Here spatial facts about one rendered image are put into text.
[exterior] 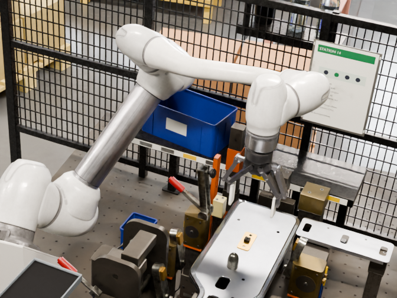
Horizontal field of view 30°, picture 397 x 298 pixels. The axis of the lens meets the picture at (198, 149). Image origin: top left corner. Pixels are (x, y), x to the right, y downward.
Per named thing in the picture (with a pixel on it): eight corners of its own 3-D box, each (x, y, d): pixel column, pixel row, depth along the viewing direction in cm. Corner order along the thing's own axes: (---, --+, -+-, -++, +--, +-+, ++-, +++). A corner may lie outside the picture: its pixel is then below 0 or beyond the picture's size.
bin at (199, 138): (211, 158, 255) (214, 126, 248) (139, 130, 268) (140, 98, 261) (235, 139, 267) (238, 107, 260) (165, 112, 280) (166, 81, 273)
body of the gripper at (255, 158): (279, 143, 207) (275, 171, 212) (250, 135, 209) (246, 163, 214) (270, 156, 201) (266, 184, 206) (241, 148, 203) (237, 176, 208)
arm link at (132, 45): (155, 25, 225) (181, 44, 235) (120, 8, 236) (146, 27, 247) (133, 62, 225) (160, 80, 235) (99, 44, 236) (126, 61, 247)
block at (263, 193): (281, 274, 257) (293, 204, 241) (249, 264, 260) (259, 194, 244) (283, 269, 259) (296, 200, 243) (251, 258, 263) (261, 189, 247)
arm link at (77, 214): (18, 210, 251) (63, 226, 268) (40, 238, 241) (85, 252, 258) (150, 24, 244) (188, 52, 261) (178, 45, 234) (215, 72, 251)
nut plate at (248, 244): (248, 251, 219) (249, 248, 219) (236, 247, 220) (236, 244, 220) (257, 235, 226) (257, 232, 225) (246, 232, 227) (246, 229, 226)
